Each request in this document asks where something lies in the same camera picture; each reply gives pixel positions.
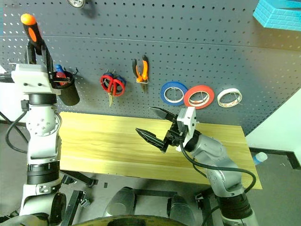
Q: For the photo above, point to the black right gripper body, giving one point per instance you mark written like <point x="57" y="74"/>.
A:
<point x="175" y="134"/>

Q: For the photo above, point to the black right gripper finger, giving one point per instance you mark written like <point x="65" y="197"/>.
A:
<point x="152" y="139"/>
<point x="164" y="114"/>

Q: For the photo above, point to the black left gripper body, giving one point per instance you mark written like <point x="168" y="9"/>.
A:
<point x="51" y="81"/>

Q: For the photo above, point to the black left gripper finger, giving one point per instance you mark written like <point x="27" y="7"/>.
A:
<point x="31" y="57"/>
<point x="48" y="61"/>

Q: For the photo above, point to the orange and black screwdriver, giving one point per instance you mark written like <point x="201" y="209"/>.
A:
<point x="31" y="35"/>

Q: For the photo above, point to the orange and black pliers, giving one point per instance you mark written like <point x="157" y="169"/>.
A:
<point x="144" y="68"/>

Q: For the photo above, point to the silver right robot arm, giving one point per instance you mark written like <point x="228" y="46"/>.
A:
<point x="211" y="148"/>

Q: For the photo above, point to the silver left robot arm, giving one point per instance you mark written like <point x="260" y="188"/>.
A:
<point x="42" y="141"/>

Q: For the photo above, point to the metal pegboard hook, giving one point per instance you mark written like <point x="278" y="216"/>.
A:
<point x="234" y="97"/>
<point x="202" y="97"/>
<point x="174" y="94"/>

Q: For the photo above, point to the blue tape roll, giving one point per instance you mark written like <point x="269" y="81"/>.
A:
<point x="174" y="83"/>

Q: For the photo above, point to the red tape roll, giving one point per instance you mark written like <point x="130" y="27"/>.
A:
<point x="200" y="88"/>

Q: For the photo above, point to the grey perforated pegboard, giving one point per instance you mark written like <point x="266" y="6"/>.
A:
<point x="188" y="47"/>

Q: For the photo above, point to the white tape roll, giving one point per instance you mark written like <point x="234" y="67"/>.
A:
<point x="232" y="89"/>

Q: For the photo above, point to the dark brown cup holder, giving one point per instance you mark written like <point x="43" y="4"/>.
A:
<point x="69" y="96"/>

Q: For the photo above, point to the silver scissor hook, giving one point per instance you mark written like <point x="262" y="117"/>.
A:
<point x="113" y="71"/>

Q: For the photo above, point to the silver round disc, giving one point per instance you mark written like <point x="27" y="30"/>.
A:
<point x="75" y="3"/>

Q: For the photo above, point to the grey rounded housing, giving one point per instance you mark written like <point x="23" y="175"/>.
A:
<point x="181" y="207"/>
<point x="122" y="202"/>

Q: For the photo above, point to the dark rounded rim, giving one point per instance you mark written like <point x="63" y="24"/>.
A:
<point x="131" y="222"/>

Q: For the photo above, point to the clear plastic bottle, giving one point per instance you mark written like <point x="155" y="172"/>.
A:
<point x="259" y="157"/>

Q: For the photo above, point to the black baseboard strip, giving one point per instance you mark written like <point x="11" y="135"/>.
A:
<point x="272" y="151"/>

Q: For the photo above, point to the blue brick-pattern foam block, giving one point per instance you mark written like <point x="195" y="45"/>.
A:
<point x="277" y="16"/>

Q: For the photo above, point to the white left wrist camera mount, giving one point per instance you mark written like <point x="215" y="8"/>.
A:
<point x="30" y="77"/>

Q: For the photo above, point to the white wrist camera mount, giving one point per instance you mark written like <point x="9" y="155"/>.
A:
<point x="188" y="117"/>
<point x="30" y="77"/>

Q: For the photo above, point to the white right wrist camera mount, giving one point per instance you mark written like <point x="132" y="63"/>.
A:
<point x="188" y="117"/>

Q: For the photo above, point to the black metal table frame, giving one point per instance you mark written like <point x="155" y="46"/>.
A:
<point x="80" y="177"/>

